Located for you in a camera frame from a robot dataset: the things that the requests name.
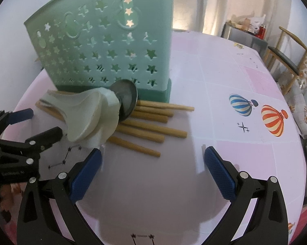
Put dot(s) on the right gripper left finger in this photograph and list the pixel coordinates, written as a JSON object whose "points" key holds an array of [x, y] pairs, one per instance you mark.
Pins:
{"points": [[36, 220]]}

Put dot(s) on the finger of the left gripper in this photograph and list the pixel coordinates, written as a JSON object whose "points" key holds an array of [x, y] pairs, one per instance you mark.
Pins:
{"points": [[43, 141], [20, 116]]}

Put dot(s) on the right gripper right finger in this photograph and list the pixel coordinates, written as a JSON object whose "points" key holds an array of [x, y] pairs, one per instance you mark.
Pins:
{"points": [[268, 223]]}

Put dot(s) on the dark metal spoon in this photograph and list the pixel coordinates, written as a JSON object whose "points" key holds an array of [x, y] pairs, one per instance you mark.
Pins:
{"points": [[126, 92]]}

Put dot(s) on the green star-pattern utensil basket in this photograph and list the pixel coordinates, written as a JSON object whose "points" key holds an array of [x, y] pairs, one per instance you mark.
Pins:
{"points": [[85, 44]]}

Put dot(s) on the floral cushion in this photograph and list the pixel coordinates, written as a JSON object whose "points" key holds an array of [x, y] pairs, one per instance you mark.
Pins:
{"points": [[302, 78]]}

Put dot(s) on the wooden chair black seat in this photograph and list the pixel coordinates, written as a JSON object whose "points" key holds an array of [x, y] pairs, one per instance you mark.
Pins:
{"points": [[275, 53]]}

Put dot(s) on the grey metal cabinet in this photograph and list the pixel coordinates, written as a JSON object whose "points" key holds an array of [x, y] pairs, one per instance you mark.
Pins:
{"points": [[244, 38]]}

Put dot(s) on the red thermos bottle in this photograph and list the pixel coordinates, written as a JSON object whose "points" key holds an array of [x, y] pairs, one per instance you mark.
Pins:
{"points": [[262, 31]]}

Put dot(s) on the beige window curtain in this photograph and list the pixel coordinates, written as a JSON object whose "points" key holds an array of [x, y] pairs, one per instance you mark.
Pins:
{"points": [[209, 16]]}

